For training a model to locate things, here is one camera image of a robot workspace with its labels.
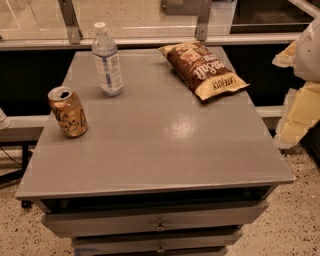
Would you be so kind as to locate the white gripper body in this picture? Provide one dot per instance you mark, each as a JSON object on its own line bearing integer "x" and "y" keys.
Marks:
{"x": 308, "y": 57}

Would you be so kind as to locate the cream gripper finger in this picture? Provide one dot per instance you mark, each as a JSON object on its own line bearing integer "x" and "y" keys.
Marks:
{"x": 301, "y": 112}
{"x": 286, "y": 57}

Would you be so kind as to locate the orange soda can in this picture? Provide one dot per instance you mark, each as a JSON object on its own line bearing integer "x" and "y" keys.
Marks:
{"x": 67, "y": 108}

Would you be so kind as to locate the brown chip bag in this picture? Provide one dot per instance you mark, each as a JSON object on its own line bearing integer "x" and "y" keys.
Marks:
{"x": 205, "y": 74}

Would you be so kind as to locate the grey drawer cabinet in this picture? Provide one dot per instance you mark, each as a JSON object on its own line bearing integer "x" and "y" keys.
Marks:
{"x": 154, "y": 145}

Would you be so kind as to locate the lower grey drawer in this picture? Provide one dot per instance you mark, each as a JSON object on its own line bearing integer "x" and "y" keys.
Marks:
{"x": 144, "y": 243}

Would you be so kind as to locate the grey drawer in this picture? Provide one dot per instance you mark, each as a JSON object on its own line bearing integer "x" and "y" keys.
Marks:
{"x": 140, "y": 220}
{"x": 144, "y": 243}

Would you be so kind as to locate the clear plastic water bottle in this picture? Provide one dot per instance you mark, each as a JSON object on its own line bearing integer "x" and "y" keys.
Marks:
{"x": 107, "y": 61}

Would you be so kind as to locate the upper drawer knob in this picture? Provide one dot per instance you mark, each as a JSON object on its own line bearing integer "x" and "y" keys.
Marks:
{"x": 160, "y": 228}

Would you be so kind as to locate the upper grey drawer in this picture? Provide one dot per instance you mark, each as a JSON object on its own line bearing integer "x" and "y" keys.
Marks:
{"x": 140, "y": 220}

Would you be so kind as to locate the white object at left edge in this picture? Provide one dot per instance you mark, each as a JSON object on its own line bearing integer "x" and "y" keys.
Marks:
{"x": 4, "y": 121}

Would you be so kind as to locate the right metal railing post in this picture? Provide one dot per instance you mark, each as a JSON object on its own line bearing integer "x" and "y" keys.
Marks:
{"x": 203, "y": 15}

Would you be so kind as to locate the metal railing post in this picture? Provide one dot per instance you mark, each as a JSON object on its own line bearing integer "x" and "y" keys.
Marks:
{"x": 69, "y": 16}
{"x": 203, "y": 15}

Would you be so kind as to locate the horizontal metal rail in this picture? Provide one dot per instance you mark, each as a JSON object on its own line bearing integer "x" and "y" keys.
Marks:
{"x": 152, "y": 42}

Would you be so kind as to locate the left metal railing post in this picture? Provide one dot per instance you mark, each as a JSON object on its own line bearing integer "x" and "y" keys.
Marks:
{"x": 69, "y": 16}

